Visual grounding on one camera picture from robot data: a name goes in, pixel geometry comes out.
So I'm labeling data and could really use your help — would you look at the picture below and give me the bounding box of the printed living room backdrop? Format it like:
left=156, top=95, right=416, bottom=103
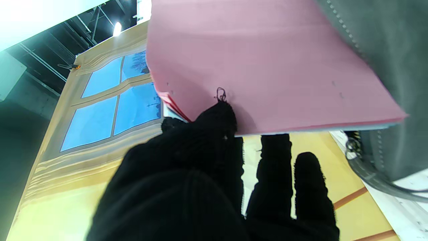
left=7, top=20, right=402, bottom=241

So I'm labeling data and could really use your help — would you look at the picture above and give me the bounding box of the pink cloth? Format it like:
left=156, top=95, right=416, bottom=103
left=146, top=0, right=408, bottom=136

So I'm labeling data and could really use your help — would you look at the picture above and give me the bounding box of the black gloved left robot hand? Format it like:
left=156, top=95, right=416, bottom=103
left=87, top=100, right=340, bottom=241

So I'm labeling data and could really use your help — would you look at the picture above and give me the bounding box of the grey felt pouch with strap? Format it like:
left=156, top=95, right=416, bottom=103
left=314, top=0, right=428, bottom=203

